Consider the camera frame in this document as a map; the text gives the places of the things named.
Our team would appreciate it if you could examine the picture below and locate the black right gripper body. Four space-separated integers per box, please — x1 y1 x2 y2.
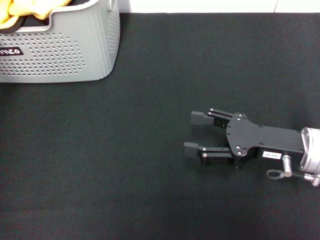
224 112 307 168

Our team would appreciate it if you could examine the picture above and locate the black tablecloth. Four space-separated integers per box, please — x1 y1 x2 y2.
0 11 320 240

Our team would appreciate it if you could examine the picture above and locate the grey perforated storage basket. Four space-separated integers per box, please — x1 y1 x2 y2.
0 0 121 84

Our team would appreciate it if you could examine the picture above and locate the right gripper cable with plug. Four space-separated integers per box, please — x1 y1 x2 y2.
265 154 320 188

